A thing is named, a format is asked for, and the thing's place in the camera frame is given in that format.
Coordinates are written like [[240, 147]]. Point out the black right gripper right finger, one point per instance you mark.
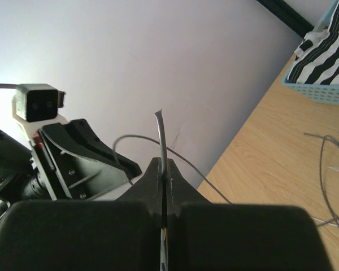
[[207, 236]]

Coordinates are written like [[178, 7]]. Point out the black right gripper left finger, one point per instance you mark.
[[85, 235]]

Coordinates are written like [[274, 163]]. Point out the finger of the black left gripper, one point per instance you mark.
[[71, 171], [81, 132]]

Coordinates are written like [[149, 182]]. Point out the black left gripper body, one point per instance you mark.
[[19, 179]]

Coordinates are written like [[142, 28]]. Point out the light blue plastic basket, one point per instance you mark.
[[318, 93]]

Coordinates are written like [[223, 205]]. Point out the black white striped cloth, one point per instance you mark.
[[317, 60]]

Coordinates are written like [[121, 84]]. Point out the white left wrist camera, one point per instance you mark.
[[37, 105]]

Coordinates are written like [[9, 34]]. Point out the black aluminium frame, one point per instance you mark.
[[287, 15]]

